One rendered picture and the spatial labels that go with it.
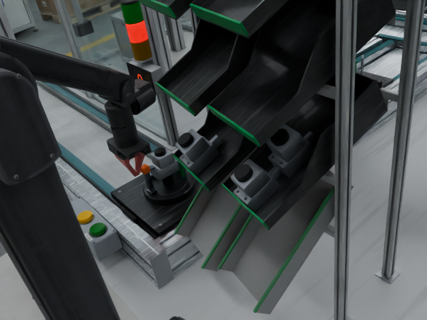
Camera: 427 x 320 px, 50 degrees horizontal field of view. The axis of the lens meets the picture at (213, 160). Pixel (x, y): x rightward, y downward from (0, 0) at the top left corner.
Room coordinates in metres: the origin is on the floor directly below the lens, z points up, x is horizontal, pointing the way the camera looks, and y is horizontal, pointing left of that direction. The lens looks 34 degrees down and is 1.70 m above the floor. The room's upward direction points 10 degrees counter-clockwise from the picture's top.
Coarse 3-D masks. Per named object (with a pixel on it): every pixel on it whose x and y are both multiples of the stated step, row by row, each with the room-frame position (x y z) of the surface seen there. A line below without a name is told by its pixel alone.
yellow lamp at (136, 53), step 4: (148, 40) 1.20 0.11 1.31; (132, 44) 1.19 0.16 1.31; (136, 44) 1.18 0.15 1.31; (140, 44) 1.18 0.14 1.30; (144, 44) 1.18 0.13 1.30; (148, 44) 1.19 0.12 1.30; (132, 48) 1.19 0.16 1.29; (136, 48) 1.18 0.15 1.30; (140, 48) 1.18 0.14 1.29; (144, 48) 1.18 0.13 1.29; (148, 48) 1.19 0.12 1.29; (136, 52) 1.18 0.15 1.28; (140, 52) 1.18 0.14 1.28; (144, 52) 1.18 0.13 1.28; (148, 52) 1.18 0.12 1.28; (136, 56) 1.18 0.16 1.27; (140, 56) 1.18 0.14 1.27; (144, 56) 1.18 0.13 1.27; (148, 56) 1.18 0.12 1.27; (140, 60) 1.18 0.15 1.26
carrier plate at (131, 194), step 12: (132, 180) 1.05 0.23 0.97; (144, 180) 1.04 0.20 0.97; (120, 192) 1.00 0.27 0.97; (132, 192) 0.99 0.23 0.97; (120, 204) 0.97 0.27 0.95; (132, 204) 0.94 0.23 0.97; (144, 204) 0.93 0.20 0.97; (180, 204) 0.90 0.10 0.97; (144, 216) 0.88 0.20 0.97; (156, 216) 0.87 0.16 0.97; (168, 216) 0.87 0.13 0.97; (180, 216) 0.86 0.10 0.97; (156, 228) 0.83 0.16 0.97; (168, 228) 0.83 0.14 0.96
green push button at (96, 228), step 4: (96, 224) 0.88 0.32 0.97; (100, 224) 0.88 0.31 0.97; (104, 224) 0.88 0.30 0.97; (92, 228) 0.87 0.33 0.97; (96, 228) 0.87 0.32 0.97; (100, 228) 0.86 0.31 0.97; (104, 228) 0.86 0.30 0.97; (92, 232) 0.85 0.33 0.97; (96, 232) 0.85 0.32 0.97; (100, 232) 0.85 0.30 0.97
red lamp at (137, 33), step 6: (126, 24) 1.19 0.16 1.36; (132, 24) 1.18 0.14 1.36; (138, 24) 1.18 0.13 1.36; (144, 24) 1.20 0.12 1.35; (132, 30) 1.18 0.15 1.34; (138, 30) 1.18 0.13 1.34; (144, 30) 1.19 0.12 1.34; (132, 36) 1.18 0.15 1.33; (138, 36) 1.18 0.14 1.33; (144, 36) 1.18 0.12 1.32; (132, 42) 1.18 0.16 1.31; (138, 42) 1.18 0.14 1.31
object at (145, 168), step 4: (144, 164) 0.95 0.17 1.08; (144, 168) 0.94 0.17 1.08; (148, 168) 0.94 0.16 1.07; (152, 168) 0.95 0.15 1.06; (144, 172) 0.94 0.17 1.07; (148, 172) 0.94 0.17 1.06; (144, 176) 0.95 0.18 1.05; (148, 176) 0.94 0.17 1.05; (148, 180) 0.94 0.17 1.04; (148, 184) 0.94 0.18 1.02; (152, 184) 0.95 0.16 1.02; (148, 188) 0.95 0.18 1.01; (152, 188) 0.94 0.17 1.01
